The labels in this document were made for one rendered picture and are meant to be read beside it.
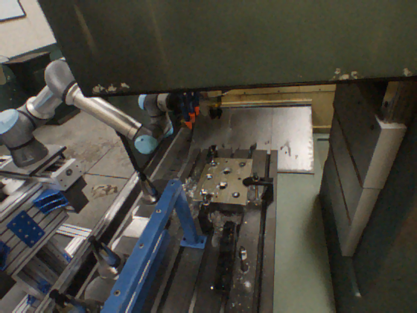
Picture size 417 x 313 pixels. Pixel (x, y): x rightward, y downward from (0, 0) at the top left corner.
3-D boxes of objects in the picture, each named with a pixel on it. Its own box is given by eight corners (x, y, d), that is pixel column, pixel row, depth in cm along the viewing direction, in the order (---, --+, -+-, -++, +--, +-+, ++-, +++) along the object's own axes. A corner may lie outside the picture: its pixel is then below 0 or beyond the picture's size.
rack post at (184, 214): (179, 246, 93) (158, 194, 75) (184, 235, 97) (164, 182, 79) (203, 250, 90) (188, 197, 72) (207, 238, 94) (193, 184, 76)
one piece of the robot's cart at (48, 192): (42, 213, 115) (32, 201, 109) (56, 200, 121) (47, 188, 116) (55, 216, 112) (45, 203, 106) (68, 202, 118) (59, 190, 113)
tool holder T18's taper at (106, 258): (110, 276, 52) (97, 260, 48) (97, 268, 54) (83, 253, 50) (124, 258, 55) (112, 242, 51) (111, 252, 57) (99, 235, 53)
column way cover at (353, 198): (337, 258, 79) (380, 127, 49) (321, 167, 115) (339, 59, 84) (354, 260, 78) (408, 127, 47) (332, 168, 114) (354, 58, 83)
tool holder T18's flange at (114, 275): (115, 286, 53) (110, 281, 51) (97, 276, 56) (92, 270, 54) (133, 261, 57) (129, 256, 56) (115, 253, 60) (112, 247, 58)
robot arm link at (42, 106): (6, 118, 111) (59, 53, 83) (30, 103, 122) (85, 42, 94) (27, 136, 116) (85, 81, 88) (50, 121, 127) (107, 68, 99)
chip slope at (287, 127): (178, 184, 164) (168, 155, 148) (202, 133, 214) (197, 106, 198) (316, 194, 138) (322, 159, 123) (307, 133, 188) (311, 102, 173)
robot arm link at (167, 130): (151, 144, 100) (141, 121, 94) (161, 130, 108) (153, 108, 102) (167, 142, 98) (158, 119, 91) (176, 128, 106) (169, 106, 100)
